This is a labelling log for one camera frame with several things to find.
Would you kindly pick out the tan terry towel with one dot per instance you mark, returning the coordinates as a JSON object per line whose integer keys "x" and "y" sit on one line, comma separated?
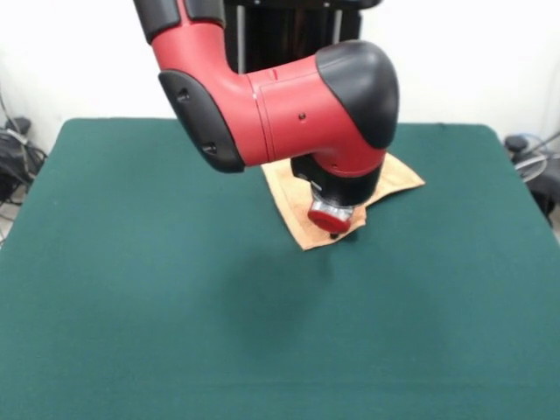
{"x": 289, "y": 205}

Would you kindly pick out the black pedestal column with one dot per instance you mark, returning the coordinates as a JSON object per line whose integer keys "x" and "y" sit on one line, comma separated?
{"x": 289, "y": 30}

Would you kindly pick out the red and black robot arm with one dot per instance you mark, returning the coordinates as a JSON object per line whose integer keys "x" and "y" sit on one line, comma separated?
{"x": 297, "y": 118}

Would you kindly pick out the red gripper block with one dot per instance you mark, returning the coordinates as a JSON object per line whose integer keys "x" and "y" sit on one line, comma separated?
{"x": 328, "y": 221}

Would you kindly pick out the dark green table cloth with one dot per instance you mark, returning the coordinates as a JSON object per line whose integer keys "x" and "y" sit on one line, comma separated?
{"x": 175, "y": 306}

